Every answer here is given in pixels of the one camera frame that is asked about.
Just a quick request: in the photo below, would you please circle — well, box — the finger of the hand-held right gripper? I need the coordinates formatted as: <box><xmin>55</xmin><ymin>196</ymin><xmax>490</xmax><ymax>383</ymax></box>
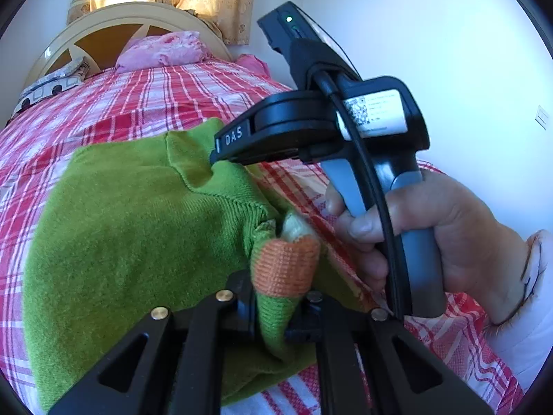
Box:
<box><xmin>210</xmin><ymin>119</ymin><xmax>303</xmax><ymax>167</ymax></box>

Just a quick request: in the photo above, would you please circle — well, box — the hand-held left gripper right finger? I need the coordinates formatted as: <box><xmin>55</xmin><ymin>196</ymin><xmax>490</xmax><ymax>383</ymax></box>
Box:
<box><xmin>285</xmin><ymin>292</ymin><xmax>495</xmax><ymax>415</ymax></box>

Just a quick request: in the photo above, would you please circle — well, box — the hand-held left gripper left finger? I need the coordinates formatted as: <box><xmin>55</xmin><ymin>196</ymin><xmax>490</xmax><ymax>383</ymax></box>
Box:
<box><xmin>47</xmin><ymin>269</ymin><xmax>260</xmax><ymax>415</ymax></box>

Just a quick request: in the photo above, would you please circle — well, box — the green orange striped knit sweater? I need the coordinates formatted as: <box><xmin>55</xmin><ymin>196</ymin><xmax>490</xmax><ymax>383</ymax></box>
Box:
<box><xmin>22</xmin><ymin>117</ymin><xmax>368</xmax><ymax>413</ymax></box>

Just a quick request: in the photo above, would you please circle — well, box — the person's right forearm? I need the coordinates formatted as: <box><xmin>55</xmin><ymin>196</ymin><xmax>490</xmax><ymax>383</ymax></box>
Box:
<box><xmin>484</xmin><ymin>229</ymin><xmax>553</xmax><ymax>392</ymax></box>

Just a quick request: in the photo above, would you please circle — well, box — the person's right hand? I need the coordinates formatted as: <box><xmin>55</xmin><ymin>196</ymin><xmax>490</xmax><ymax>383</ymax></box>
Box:
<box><xmin>324</xmin><ymin>168</ymin><xmax>532</xmax><ymax>325</ymax></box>

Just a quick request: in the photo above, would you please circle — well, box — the small pink cloth bundle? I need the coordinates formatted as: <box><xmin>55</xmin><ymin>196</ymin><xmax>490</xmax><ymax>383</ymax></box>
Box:
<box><xmin>235</xmin><ymin>54</ymin><xmax>271</xmax><ymax>79</ymax></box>

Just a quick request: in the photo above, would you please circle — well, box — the red plaid bed sheet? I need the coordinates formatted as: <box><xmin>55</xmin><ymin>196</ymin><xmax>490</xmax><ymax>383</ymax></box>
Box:
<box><xmin>0</xmin><ymin>58</ymin><xmax>525</xmax><ymax>415</ymax></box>

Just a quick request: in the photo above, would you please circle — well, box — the pink pillow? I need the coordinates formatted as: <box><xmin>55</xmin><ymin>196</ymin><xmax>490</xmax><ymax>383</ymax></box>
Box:
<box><xmin>114</xmin><ymin>30</ymin><xmax>212</xmax><ymax>74</ymax></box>

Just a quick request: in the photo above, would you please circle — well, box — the yellow window curtain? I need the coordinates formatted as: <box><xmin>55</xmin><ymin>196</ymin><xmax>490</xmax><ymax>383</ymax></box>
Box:
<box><xmin>67</xmin><ymin>0</ymin><xmax>260</xmax><ymax>46</ymax></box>

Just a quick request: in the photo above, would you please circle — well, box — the cream and brown headboard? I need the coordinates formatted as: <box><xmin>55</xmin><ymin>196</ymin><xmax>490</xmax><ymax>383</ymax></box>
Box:
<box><xmin>21</xmin><ymin>2</ymin><xmax>234</xmax><ymax>91</ymax></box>

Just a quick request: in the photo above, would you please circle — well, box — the white patterned pillow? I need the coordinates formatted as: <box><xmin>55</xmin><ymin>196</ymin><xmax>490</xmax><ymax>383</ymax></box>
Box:
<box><xmin>9</xmin><ymin>56</ymin><xmax>91</xmax><ymax>119</ymax></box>

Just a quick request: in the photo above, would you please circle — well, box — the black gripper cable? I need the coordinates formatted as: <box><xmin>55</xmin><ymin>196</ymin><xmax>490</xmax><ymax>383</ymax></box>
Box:
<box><xmin>313</xmin><ymin>69</ymin><xmax>409</xmax><ymax>318</ymax></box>

